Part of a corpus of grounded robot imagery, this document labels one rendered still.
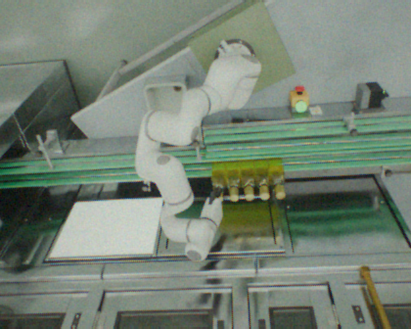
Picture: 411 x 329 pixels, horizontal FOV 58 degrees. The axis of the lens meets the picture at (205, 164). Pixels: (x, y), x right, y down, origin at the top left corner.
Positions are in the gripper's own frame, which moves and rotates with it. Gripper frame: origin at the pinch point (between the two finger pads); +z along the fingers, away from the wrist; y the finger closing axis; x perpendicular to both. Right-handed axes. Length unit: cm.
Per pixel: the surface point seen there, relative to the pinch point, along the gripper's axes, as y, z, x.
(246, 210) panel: -12.7, 8.1, -8.2
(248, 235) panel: -12.6, -5.4, -11.9
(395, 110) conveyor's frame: 15, 47, -62
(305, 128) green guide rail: 13.1, 31.7, -28.6
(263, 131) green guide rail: 13.2, 27.3, -12.6
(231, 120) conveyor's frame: 15.5, 30.7, 1.5
